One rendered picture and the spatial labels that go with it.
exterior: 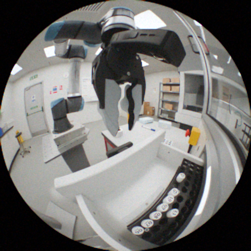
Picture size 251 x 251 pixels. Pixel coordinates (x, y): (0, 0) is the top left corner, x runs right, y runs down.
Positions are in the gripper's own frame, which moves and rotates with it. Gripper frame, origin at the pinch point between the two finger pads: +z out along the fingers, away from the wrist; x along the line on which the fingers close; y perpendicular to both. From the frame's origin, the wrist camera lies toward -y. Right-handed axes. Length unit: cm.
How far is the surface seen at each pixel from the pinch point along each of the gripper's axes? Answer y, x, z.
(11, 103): 330, 352, -89
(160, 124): 17, -58, 17
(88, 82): 325, -64, -85
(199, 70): -16, -80, -43
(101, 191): -2.9, 8.2, 10.0
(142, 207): -10.0, 4.1, 11.8
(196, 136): -14.3, -29.5, 7.9
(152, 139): -2.7, -6.1, 3.8
